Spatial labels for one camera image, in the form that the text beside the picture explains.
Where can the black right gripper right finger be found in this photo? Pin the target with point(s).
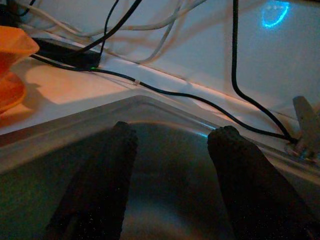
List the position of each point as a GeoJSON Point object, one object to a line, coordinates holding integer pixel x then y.
{"type": "Point", "coordinates": [250, 187]}

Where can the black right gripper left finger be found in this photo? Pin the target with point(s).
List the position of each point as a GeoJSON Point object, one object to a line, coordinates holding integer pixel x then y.
{"type": "Point", "coordinates": [100, 180]}

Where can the orange plastic bowl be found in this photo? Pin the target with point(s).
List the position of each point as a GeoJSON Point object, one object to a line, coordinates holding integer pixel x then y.
{"type": "Point", "coordinates": [12, 50]}

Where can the stainless steel sink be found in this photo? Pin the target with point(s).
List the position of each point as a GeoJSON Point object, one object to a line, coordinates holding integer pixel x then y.
{"type": "Point", "coordinates": [75, 120]}

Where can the metal sink faucet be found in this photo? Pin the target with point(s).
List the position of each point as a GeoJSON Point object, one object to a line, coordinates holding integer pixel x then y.
{"type": "Point", "coordinates": [305, 117]}

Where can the orange plastic plate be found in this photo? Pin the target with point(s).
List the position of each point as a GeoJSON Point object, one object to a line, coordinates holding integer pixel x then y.
{"type": "Point", "coordinates": [12, 97]}

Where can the slim black power adapter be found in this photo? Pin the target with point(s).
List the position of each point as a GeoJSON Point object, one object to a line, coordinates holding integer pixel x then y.
{"type": "Point", "coordinates": [62, 52]}

